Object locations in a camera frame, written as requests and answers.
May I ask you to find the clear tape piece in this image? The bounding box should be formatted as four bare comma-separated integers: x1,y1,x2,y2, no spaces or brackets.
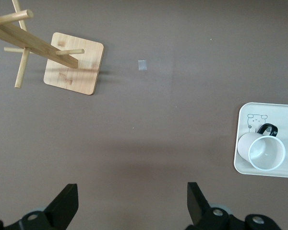
137,59,148,72

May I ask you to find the brown table cover sheet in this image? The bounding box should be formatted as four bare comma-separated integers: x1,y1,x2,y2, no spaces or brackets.
0,0,288,230

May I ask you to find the white smiley mug black handle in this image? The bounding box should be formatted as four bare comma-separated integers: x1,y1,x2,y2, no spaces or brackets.
237,123,287,172

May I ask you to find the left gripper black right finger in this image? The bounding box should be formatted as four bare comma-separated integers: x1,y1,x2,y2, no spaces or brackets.
183,182,283,230

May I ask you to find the wooden mug tree stand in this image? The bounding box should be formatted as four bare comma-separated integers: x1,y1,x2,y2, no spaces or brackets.
0,0,106,97

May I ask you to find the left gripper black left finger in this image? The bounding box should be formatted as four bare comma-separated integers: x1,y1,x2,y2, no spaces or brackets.
0,183,79,230

